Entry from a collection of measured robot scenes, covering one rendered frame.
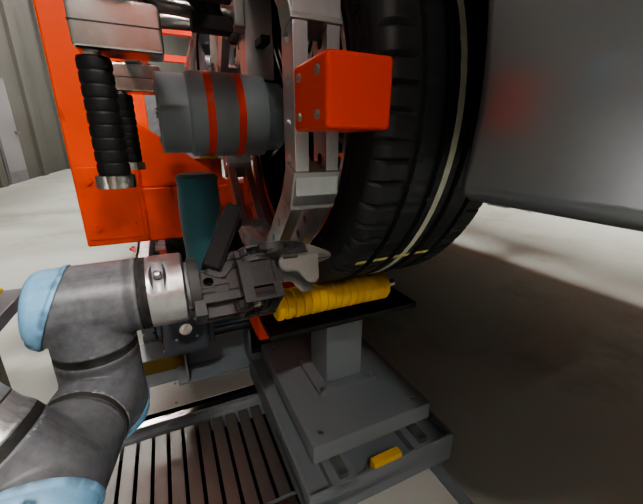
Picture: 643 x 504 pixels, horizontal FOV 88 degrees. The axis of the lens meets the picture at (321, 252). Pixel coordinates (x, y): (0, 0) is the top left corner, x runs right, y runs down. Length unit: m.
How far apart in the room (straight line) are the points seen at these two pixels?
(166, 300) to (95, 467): 0.17
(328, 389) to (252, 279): 0.49
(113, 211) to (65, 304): 0.69
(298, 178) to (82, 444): 0.35
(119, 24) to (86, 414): 0.41
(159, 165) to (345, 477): 0.93
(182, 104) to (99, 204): 0.58
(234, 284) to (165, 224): 0.68
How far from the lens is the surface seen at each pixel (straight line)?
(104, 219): 1.13
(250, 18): 0.69
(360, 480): 0.82
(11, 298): 1.09
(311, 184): 0.44
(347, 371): 0.90
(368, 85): 0.37
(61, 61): 1.13
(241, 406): 1.11
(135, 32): 0.49
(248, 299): 0.43
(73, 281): 0.45
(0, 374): 1.09
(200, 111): 0.61
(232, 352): 1.28
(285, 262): 0.48
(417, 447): 0.87
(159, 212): 1.12
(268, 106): 0.63
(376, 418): 0.83
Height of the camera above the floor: 0.80
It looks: 18 degrees down
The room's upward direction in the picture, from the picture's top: straight up
